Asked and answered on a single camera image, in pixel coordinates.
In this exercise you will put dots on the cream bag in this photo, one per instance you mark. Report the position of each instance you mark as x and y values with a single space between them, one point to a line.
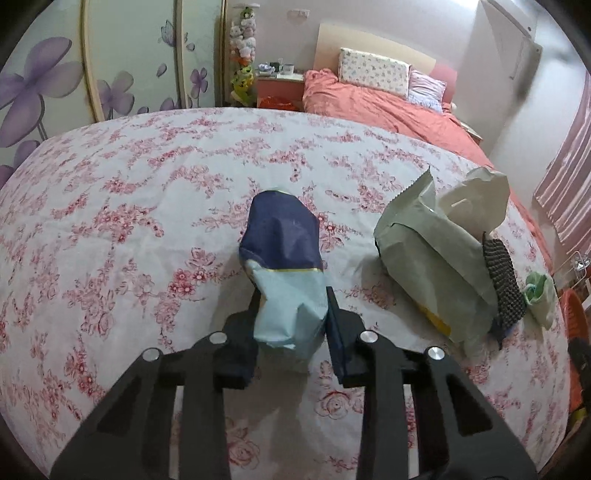
480 198

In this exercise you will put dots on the bed with red duvet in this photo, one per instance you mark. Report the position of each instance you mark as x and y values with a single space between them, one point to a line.
369 106

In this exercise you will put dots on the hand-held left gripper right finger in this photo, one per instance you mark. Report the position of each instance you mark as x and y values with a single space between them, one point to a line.
344 350

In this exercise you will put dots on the pink curtain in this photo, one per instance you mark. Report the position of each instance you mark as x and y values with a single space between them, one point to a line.
572 175

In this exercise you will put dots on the floral tablecloth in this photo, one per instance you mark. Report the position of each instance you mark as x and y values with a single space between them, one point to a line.
138 207

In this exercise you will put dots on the orange laundry basket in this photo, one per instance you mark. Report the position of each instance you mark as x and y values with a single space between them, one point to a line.
575 304

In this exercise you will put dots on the white mug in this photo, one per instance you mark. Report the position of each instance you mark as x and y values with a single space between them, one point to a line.
286 69

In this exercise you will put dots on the hanging plush toys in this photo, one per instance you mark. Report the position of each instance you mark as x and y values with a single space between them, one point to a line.
244 37

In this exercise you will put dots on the cream and pink headboard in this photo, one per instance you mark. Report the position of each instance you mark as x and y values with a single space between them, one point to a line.
369 39

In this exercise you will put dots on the dark blue packet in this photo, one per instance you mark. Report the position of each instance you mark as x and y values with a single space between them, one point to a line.
281 240

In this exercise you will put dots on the flower print wardrobe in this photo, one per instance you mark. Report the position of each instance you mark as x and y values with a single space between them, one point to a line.
129 55

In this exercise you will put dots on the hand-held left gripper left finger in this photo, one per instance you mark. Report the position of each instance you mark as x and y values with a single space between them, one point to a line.
240 355

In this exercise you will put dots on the white air conditioner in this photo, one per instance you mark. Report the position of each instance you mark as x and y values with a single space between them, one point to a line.
512 16

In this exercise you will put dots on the red plastic bag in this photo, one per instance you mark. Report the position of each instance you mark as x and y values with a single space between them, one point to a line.
277 102

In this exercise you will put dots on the pink nightstand with mug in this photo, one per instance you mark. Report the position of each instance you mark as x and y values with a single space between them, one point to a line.
277 87

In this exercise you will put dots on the floral pillow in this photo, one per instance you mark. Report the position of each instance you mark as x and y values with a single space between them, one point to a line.
374 71

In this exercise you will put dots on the pale green bag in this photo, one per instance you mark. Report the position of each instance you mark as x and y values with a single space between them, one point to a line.
429 258

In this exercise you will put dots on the black dotted mesh pouch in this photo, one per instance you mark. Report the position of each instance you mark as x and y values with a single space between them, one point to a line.
503 286

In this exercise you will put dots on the small green wrapper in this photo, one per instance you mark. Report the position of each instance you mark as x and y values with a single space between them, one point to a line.
542 300

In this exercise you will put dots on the pink striped pillow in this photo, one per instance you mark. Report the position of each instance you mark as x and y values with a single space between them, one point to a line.
427 90

